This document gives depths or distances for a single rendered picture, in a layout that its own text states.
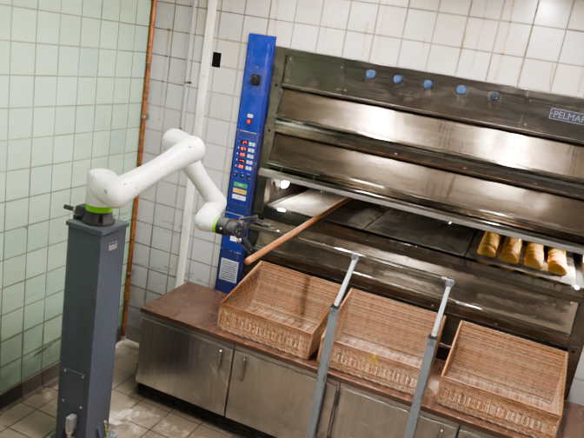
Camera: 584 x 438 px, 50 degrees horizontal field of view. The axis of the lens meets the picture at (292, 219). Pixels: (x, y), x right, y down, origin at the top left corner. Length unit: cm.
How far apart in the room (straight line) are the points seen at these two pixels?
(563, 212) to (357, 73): 128
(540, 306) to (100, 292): 221
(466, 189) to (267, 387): 148
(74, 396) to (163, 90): 185
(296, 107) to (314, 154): 28
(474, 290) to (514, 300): 21
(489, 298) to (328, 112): 133
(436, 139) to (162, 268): 195
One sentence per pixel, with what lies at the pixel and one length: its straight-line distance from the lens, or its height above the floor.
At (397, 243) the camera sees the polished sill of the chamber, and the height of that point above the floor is 117.
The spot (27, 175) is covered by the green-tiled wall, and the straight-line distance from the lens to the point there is 341.
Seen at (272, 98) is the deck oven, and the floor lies 181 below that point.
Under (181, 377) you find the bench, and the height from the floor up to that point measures 24.
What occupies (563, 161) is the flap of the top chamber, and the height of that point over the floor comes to 179.
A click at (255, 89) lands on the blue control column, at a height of 185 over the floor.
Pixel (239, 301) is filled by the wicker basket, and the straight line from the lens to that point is 364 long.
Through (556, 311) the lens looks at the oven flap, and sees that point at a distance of 351.
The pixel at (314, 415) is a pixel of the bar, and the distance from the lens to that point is 332.
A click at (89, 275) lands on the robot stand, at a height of 97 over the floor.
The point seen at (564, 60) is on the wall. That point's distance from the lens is 331.
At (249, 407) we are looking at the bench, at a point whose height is 22.
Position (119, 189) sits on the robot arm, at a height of 142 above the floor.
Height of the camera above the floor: 213
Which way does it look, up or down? 16 degrees down
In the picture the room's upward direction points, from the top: 9 degrees clockwise
